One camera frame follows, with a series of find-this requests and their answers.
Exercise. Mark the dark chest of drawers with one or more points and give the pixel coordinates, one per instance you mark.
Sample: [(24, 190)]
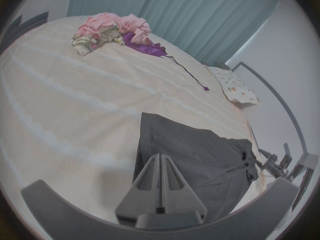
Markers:
[(32, 20)]

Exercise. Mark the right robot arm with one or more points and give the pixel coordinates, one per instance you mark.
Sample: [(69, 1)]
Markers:
[(308, 161)]

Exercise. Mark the white printed pillow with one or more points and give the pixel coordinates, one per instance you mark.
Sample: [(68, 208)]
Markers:
[(235, 86)]

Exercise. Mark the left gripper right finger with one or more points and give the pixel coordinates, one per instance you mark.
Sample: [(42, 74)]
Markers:
[(177, 189)]

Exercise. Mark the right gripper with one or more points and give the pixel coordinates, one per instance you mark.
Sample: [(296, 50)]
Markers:
[(272, 162)]

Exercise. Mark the purple satin garment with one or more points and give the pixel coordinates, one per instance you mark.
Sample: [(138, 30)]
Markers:
[(142, 47)]

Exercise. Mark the blue-green curtain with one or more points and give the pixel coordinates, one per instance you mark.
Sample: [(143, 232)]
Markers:
[(175, 14)]

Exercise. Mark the black T-shirt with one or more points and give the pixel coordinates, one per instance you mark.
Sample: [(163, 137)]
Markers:
[(200, 154)]

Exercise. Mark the bed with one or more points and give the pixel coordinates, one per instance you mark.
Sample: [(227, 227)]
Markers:
[(75, 96)]

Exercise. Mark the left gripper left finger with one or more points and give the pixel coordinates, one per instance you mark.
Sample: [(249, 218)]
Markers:
[(145, 189)]

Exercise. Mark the pile of clothes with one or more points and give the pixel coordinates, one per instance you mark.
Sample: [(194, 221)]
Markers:
[(130, 26)]

